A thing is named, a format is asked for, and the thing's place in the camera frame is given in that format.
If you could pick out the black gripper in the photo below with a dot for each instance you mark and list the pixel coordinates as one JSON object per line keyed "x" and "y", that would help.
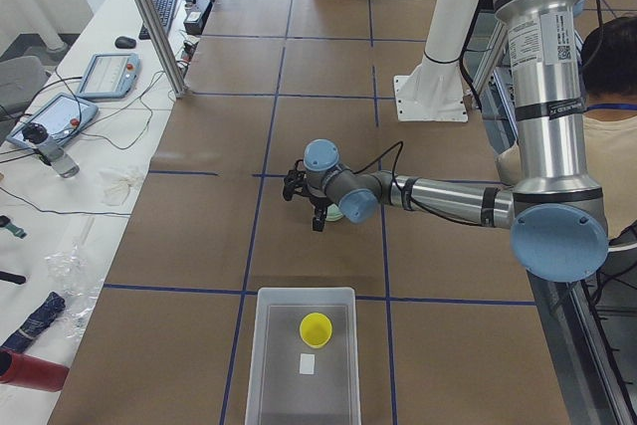
{"x": 319, "y": 206}

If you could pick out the light green bowl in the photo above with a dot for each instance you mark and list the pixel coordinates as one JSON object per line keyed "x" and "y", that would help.
{"x": 333, "y": 213}

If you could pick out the yellow plastic cup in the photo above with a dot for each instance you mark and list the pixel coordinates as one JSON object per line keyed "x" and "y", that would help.
{"x": 315, "y": 330}

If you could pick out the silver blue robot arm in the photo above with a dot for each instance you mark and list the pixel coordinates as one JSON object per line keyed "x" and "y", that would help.
{"x": 555, "y": 211}

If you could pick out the clear plastic storage box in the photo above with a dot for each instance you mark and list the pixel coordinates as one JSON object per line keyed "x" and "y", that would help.
{"x": 277, "y": 393}

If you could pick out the white label in box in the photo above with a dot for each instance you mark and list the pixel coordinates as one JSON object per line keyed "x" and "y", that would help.
{"x": 307, "y": 364}

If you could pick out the black power adapter box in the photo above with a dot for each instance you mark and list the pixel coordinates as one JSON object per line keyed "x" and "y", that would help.
{"x": 197, "y": 14}

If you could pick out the white crumpled tissue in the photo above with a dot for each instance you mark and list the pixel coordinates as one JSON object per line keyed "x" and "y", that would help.
{"x": 118, "y": 183}

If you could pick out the blue teach pendant far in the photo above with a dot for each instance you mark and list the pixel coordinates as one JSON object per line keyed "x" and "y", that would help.
{"x": 109, "y": 76}

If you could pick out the blue teach pendant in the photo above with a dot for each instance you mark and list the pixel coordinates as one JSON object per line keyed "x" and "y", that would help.
{"x": 109, "y": 76}
{"x": 63, "y": 117}

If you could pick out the crumpled clear plastic wrap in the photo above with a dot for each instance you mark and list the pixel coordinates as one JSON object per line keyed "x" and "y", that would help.
{"x": 78, "y": 286}

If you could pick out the black computer mouse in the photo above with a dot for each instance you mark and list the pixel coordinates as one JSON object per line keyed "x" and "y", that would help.
{"x": 124, "y": 42}

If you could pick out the black keyboard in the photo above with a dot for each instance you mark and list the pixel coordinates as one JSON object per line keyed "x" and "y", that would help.
{"x": 165, "y": 10}

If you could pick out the blue teach pendant near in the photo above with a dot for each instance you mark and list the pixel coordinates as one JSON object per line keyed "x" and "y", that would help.
{"x": 63, "y": 117}

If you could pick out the clear water bottle black cap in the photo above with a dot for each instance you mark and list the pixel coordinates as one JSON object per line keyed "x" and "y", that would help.
{"x": 59, "y": 160}

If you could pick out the folded blue umbrella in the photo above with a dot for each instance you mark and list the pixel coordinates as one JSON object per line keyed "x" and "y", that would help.
{"x": 35, "y": 324}

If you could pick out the green wrist watch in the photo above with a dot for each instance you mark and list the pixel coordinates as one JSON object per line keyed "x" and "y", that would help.
{"x": 7, "y": 224}

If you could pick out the black marker pen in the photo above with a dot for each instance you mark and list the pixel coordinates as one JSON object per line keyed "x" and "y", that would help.
{"x": 12, "y": 278}

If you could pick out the grey office chair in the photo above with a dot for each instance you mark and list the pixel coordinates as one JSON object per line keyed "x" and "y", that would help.
{"x": 21, "y": 79}

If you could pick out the person in beige shirt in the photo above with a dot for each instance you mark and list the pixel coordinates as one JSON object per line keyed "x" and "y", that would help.
{"x": 609, "y": 79}

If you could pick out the dark red bottle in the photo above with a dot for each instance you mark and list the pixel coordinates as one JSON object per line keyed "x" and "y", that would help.
{"x": 27, "y": 371}

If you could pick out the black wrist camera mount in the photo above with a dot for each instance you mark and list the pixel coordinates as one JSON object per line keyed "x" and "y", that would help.
{"x": 295, "y": 183}

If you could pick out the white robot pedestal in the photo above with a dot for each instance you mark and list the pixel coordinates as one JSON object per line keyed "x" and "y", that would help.
{"x": 434, "y": 89}

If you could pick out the aluminium frame post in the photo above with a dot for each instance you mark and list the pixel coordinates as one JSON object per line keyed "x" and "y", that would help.
{"x": 159, "y": 40}

